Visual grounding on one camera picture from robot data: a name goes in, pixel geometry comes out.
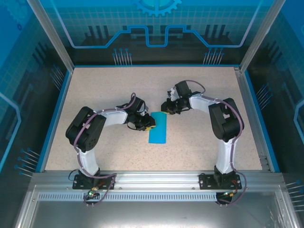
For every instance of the blue paper sheet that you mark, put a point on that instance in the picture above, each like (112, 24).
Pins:
(159, 133)

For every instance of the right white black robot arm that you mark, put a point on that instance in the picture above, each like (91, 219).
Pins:
(225, 156)

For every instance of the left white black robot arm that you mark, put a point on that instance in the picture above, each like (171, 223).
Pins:
(88, 161)

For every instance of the blue table edge strip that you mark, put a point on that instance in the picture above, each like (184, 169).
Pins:
(56, 118)
(254, 99)

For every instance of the grey metal tray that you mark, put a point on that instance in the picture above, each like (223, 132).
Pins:
(152, 213)

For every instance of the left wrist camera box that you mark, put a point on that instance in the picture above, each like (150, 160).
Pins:
(145, 111)

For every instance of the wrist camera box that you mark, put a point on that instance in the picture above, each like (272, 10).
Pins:
(172, 93)
(145, 111)

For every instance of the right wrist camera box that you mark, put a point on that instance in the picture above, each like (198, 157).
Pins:
(172, 93)

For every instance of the aluminium mounting rail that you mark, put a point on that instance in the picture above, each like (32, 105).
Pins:
(154, 179)

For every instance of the aluminium side rail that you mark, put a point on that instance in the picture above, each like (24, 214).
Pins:
(247, 99)

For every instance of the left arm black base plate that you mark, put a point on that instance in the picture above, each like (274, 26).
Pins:
(104, 181)

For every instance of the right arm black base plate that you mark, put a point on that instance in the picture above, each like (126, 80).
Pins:
(206, 181)

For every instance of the aluminium frame post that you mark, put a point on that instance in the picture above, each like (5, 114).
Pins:
(51, 35)
(261, 35)

